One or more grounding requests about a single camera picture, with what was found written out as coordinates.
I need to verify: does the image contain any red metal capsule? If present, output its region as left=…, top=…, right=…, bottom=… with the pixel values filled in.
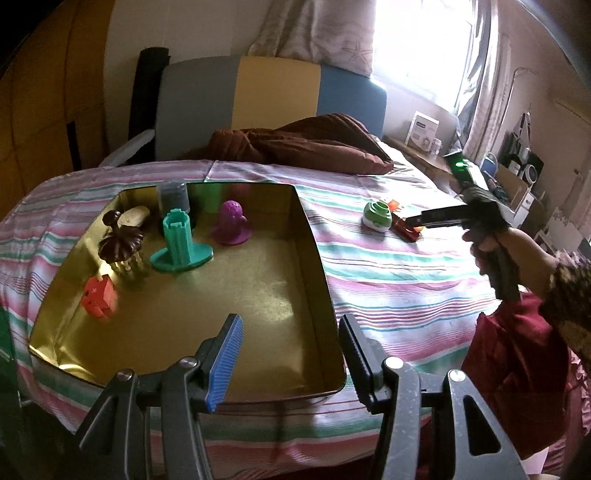
left=391, top=214, right=421, bottom=242

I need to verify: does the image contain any orange yellow plastic shell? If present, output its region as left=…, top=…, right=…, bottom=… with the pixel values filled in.
left=388, top=200, right=401, bottom=213

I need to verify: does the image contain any green white plug-in device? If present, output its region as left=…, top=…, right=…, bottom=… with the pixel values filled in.
left=362, top=200, right=393, bottom=233

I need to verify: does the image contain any orange perforated block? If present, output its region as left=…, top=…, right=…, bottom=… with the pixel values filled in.
left=80, top=275, right=117, bottom=321

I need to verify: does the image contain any green flanged tube part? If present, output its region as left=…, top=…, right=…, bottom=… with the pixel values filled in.
left=150, top=208, right=213, bottom=273

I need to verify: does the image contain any brown cupcake toy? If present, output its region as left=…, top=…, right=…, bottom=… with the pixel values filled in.
left=98, top=210, right=144, bottom=275

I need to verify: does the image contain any magenta ribbed cone toy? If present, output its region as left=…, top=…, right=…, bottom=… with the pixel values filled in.
left=211, top=200, right=252, bottom=246

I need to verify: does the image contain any grey jar black lid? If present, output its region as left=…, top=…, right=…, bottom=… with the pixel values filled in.
left=156, top=180, right=190, bottom=219

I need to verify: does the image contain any person's right hand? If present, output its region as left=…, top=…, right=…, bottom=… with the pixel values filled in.
left=463, top=227, right=558, bottom=300

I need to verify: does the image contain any wooden bedside shelf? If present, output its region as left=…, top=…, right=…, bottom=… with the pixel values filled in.
left=383, top=135, right=456, bottom=187

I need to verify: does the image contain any striped bed sheet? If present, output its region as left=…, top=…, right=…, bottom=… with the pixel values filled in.
left=1, top=160, right=497, bottom=479

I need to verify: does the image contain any white product box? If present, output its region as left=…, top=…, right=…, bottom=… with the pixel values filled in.
left=405, top=111, right=440, bottom=152

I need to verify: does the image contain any gold metal tin box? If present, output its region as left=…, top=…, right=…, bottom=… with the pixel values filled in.
left=29, top=182, right=346, bottom=408

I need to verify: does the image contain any brown quilted blanket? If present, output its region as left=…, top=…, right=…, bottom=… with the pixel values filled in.
left=201, top=113, right=394, bottom=175

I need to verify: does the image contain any pale patterned curtain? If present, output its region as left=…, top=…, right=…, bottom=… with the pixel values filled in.
left=247, top=0, right=376, bottom=77

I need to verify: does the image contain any black rolled mat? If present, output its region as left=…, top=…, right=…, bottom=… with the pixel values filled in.
left=128, top=47, right=170, bottom=140

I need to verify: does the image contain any grey yellow blue headboard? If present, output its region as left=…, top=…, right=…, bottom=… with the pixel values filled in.
left=155, top=56, right=387, bottom=160

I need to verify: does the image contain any wooden wardrobe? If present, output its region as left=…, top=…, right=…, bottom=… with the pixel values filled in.
left=1, top=1, right=114, bottom=215

